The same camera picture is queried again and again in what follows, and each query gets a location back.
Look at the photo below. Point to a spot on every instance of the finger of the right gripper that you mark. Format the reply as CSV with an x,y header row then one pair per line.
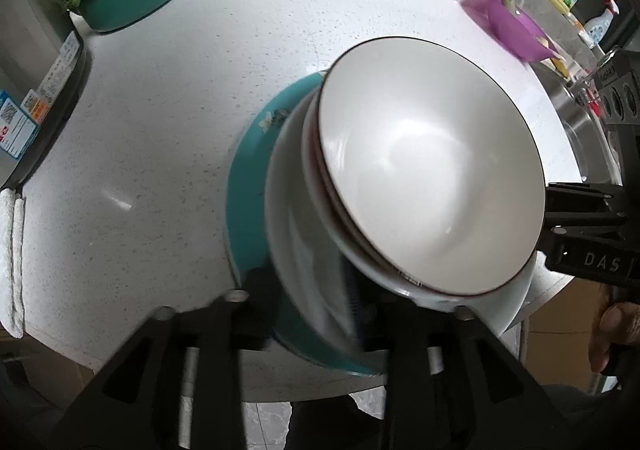
x,y
580,248
581,198

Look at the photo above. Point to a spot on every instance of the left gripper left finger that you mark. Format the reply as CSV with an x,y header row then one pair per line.
x,y
250,312

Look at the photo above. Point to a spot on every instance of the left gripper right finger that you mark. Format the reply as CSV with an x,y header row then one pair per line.
x,y
371,306

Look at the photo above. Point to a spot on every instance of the small white bowl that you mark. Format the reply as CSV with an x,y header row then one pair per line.
x,y
347,239

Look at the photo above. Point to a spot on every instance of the large white bowl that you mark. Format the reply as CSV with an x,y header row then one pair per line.
x,y
311,267

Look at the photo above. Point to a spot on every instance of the teal floral plate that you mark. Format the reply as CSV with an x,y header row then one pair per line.
x,y
245,202

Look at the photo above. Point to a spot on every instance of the red rimmed ceramic bowl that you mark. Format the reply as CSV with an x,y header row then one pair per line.
x,y
433,162

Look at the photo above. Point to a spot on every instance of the person right hand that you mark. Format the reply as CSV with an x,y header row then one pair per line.
x,y
613,324

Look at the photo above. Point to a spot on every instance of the stainless steel sink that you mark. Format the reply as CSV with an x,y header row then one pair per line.
x,y
584,130

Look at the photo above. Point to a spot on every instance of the yellow sponge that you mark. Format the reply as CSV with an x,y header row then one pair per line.
x,y
559,66

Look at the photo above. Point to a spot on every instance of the white spray bottle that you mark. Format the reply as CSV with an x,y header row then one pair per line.
x,y
596,28

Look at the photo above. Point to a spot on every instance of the purple plastic bowl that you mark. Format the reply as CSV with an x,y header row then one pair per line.
x,y
520,35

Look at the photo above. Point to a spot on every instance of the green peeled vegetable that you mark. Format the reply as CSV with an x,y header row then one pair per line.
x,y
511,7

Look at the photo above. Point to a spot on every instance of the white cloth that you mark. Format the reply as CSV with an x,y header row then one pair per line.
x,y
11,263

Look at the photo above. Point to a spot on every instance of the stainless steel rice cooker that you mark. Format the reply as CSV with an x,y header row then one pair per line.
x,y
43,60

